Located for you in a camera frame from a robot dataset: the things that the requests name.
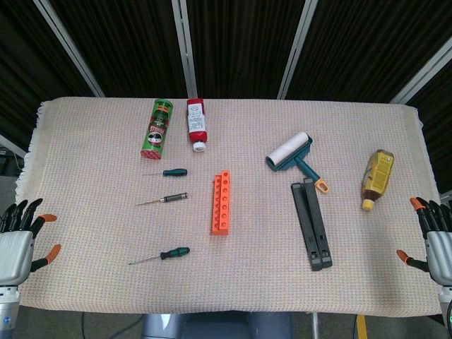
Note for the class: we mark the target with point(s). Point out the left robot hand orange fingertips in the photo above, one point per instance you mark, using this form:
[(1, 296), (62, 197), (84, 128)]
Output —
[(16, 254)]

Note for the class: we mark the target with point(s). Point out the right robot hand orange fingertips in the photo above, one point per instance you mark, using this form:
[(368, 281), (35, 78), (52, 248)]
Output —
[(439, 254)]

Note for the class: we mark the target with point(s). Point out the small dark green screwdriver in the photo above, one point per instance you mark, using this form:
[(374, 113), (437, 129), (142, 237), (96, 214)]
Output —
[(174, 172)]

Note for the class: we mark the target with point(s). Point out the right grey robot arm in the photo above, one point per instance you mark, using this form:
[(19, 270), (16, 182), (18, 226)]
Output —
[(445, 303)]

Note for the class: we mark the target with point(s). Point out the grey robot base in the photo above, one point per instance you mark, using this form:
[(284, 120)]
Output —
[(215, 326)]

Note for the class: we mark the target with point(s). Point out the black folding stand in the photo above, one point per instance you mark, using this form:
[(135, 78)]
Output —
[(312, 226)]

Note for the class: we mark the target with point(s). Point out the orange screwdriver holder block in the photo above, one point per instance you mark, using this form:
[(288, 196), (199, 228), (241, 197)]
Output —
[(220, 212)]

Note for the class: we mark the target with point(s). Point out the yellow label tea bottle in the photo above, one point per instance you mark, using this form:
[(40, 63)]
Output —
[(378, 176)]

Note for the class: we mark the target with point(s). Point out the white table leg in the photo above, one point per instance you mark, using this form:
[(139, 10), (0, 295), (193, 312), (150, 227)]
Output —
[(315, 326)]

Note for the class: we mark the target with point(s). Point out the teal lint roller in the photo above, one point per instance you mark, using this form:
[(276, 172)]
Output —
[(287, 150)]

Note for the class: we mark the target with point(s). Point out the green Pringles can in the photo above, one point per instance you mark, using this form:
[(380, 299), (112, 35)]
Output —
[(157, 130)]

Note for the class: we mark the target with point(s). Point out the beige woven tablecloth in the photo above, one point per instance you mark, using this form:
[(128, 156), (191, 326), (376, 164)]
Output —
[(247, 282)]

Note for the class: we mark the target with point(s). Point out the red ketchup bottle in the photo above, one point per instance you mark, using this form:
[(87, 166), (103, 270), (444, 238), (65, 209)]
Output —
[(197, 123)]

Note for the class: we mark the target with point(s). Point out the silver partition frame post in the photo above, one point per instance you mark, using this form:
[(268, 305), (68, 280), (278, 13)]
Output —
[(12, 145), (423, 74), (184, 46), (296, 49), (69, 46)]

